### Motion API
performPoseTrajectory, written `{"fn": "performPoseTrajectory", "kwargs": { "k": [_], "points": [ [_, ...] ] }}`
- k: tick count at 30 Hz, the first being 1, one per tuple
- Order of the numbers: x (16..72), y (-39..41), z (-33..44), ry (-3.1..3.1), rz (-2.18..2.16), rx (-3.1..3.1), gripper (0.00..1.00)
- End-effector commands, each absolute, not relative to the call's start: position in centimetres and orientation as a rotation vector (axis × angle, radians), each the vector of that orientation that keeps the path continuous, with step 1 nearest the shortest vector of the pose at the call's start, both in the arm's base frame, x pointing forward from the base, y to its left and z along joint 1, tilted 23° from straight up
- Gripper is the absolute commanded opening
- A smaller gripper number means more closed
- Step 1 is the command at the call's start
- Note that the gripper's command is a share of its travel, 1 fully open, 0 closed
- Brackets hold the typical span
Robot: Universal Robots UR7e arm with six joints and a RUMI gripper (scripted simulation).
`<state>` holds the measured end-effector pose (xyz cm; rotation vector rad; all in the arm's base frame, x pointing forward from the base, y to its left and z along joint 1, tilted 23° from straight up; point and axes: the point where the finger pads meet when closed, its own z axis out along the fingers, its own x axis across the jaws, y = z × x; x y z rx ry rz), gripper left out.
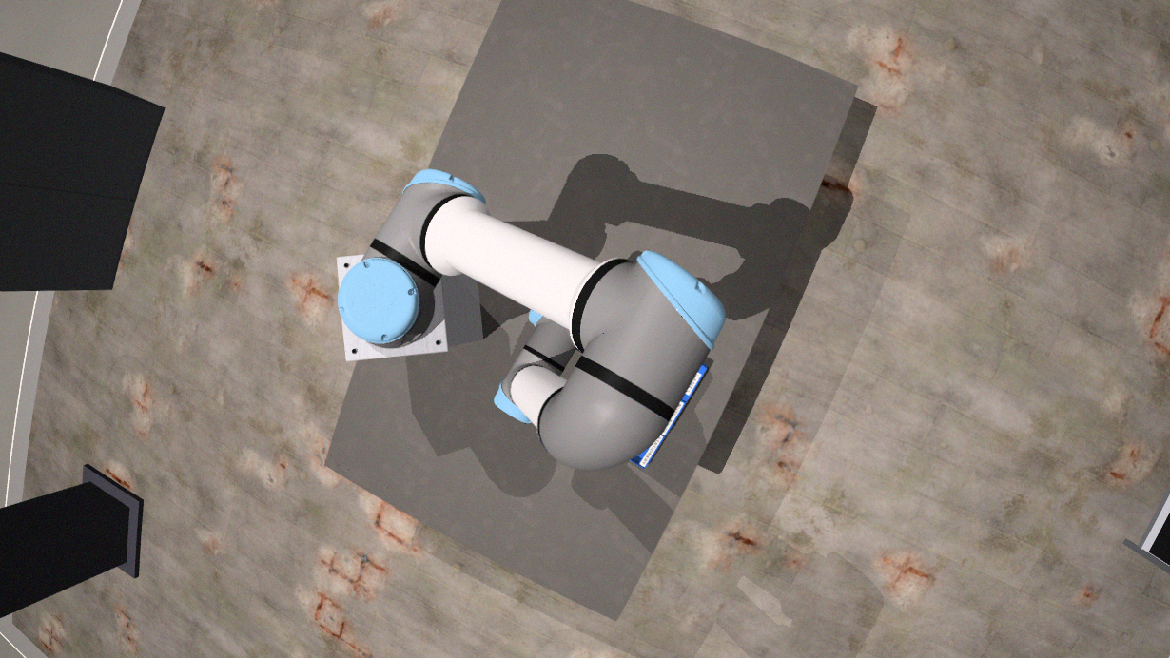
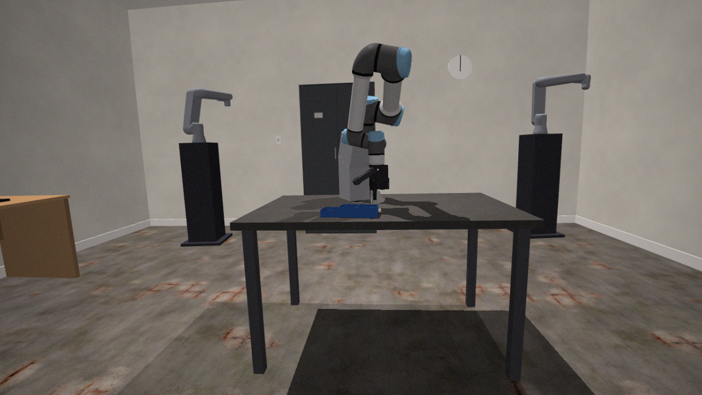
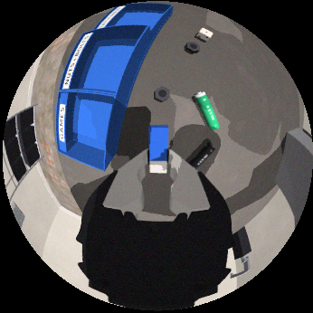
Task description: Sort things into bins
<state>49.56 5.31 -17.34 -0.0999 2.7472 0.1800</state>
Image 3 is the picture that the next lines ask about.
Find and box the white die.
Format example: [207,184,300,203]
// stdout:
[196,28,213,41]

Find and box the blue bin rack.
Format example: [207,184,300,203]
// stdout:
[56,3,173,172]

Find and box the green aa battery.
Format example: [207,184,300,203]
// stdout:
[194,91,220,130]

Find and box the blue and white eraser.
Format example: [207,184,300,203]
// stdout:
[148,125,168,173]

